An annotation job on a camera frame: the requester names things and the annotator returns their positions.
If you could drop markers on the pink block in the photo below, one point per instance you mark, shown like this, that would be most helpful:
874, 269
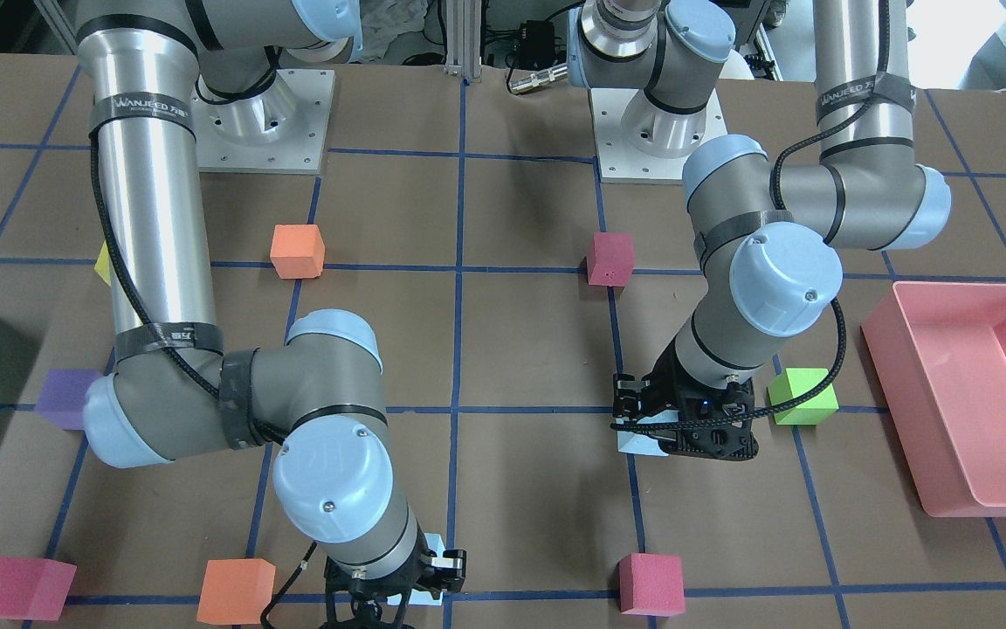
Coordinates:
651, 585
34, 588

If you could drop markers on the far orange block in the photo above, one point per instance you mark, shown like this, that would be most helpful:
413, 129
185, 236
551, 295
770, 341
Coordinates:
235, 592

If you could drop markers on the aluminium frame post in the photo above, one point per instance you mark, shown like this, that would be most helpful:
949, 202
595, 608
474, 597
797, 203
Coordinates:
463, 34

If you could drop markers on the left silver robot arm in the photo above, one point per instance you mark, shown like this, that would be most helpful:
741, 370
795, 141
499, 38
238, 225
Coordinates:
767, 235

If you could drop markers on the orange block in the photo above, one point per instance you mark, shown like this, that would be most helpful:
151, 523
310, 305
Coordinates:
297, 251
235, 592

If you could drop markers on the far pink block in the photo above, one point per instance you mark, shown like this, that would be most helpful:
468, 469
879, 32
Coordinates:
651, 585

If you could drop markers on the yellow block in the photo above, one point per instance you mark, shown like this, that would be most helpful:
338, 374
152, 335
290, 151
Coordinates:
102, 265

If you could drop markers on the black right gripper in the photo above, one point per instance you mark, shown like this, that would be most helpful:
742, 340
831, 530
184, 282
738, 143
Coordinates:
449, 565

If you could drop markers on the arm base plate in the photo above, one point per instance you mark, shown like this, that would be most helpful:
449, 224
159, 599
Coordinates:
638, 143
282, 130

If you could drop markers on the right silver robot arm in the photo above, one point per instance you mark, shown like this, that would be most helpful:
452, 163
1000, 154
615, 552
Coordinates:
175, 392

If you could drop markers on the pink plastic tray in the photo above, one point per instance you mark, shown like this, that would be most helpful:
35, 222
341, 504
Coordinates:
939, 349

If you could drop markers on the near crimson block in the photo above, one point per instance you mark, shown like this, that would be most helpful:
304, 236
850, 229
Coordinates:
610, 259

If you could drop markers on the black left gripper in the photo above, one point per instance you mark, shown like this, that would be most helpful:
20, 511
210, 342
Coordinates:
665, 374

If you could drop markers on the near orange block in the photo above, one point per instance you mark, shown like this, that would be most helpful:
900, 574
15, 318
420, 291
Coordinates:
297, 251

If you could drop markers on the light blue block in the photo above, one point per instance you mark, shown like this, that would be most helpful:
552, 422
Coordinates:
638, 444
419, 597

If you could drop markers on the purple block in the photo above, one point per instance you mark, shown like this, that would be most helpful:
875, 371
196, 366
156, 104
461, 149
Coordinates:
63, 396

